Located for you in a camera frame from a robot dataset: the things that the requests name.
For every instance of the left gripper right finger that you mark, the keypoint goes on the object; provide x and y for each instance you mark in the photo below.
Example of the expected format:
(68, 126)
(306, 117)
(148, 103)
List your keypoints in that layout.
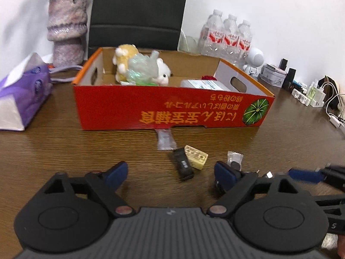
(235, 185)

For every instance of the red orange cardboard box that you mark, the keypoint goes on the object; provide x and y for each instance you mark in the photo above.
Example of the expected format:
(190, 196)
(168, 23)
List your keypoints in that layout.
(104, 104)

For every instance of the purple tissue pack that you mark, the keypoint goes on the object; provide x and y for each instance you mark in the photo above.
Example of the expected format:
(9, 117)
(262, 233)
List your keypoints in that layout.
(23, 91)

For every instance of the black paper bag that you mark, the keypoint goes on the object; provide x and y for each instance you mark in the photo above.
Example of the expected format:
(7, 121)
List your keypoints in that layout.
(147, 24)

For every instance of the white robot figurine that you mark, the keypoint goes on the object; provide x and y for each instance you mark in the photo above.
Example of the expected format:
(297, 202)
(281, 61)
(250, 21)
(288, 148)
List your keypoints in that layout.
(253, 61)

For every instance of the glass cup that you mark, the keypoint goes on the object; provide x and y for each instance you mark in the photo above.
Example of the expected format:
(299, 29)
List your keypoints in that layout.
(187, 44)

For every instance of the clear candy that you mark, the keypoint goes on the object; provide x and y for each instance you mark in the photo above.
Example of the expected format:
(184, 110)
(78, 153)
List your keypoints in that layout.
(234, 160)
(165, 140)

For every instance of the yellow eraser block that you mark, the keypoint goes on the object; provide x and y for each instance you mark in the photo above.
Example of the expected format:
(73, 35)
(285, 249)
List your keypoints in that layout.
(196, 158)

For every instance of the water bottle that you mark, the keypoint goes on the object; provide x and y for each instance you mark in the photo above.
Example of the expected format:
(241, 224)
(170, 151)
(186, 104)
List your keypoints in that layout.
(245, 38)
(212, 35)
(231, 36)

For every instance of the middle water bottle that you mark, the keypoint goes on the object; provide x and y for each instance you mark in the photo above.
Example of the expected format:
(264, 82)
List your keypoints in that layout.
(231, 36)

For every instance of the yellow white plush toy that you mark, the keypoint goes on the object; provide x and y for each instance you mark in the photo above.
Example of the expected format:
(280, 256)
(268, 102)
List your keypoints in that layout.
(121, 57)

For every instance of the black small clip device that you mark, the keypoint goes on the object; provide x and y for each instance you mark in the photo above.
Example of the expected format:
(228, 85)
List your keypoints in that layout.
(184, 169)

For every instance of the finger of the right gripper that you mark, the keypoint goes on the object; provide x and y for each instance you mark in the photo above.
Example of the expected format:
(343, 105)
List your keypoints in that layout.
(313, 177)

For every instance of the person right hand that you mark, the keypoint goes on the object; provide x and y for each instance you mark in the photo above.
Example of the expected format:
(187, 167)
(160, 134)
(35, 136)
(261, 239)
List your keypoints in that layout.
(341, 246)

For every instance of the purple ceramic vase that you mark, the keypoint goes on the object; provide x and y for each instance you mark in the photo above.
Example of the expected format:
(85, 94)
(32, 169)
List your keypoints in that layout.
(67, 27)

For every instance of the white power strip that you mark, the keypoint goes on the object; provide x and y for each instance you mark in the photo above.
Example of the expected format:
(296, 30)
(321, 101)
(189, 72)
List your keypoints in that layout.
(317, 101)

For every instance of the left water bottle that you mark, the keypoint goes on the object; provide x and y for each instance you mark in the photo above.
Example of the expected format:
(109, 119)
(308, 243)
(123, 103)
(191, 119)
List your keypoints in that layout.
(212, 35)

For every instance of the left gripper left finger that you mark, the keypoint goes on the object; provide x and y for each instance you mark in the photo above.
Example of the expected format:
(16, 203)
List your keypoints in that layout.
(103, 185)

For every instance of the right water bottle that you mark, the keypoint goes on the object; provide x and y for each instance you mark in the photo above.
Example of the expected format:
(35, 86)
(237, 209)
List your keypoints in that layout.
(245, 38)

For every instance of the small tin box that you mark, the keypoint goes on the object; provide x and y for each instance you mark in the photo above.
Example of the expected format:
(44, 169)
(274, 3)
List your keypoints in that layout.
(272, 75)

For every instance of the clear plastic wipes jar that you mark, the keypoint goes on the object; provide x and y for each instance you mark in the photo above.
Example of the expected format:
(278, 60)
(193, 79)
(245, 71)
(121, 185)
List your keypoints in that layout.
(204, 85)

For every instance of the iridescent plastic flower cup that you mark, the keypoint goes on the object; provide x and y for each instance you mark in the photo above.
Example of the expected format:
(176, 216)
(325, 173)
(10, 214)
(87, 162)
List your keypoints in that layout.
(142, 69)

